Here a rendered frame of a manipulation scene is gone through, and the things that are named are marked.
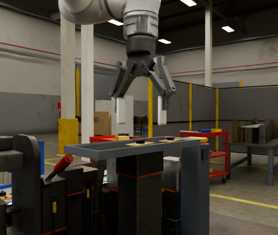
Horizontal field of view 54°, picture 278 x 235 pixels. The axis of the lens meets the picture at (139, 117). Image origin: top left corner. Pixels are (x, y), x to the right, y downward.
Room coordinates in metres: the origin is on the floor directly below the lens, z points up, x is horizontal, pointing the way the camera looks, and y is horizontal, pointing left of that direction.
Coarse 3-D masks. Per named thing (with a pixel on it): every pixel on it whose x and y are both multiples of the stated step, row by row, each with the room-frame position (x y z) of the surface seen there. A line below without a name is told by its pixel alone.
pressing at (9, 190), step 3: (105, 171) 1.13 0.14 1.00; (105, 174) 1.07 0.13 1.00; (105, 177) 1.02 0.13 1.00; (105, 180) 0.97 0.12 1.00; (105, 183) 0.93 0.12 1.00; (105, 186) 0.93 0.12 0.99; (3, 189) 0.85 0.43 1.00; (6, 189) 0.85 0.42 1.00; (9, 189) 0.85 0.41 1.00; (9, 192) 0.82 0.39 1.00; (6, 201) 0.74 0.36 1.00; (9, 201) 0.74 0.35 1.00; (9, 204) 0.71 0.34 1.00
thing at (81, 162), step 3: (72, 162) 1.16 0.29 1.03; (75, 162) 1.16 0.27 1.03; (78, 162) 1.16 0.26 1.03; (81, 162) 1.16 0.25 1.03; (84, 162) 1.16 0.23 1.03; (87, 162) 1.16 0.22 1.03; (90, 162) 1.16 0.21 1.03; (69, 165) 1.10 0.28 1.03; (72, 165) 1.10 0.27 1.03; (75, 165) 1.11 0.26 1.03; (78, 165) 1.12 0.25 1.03; (81, 165) 1.13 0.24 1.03; (84, 165) 1.14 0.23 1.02; (87, 165) 1.15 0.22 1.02; (90, 165) 1.16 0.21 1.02
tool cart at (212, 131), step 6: (186, 132) 4.57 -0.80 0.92; (192, 132) 4.40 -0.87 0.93; (198, 132) 4.30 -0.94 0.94; (204, 132) 4.54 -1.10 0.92; (210, 132) 4.45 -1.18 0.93; (216, 132) 4.56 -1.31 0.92; (222, 132) 4.68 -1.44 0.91; (228, 132) 4.79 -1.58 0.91; (210, 156) 4.47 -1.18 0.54; (216, 156) 4.56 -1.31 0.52; (210, 168) 4.75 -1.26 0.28; (210, 174) 4.60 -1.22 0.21; (216, 174) 4.60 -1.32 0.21; (222, 174) 4.68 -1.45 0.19; (222, 180) 4.76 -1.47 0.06
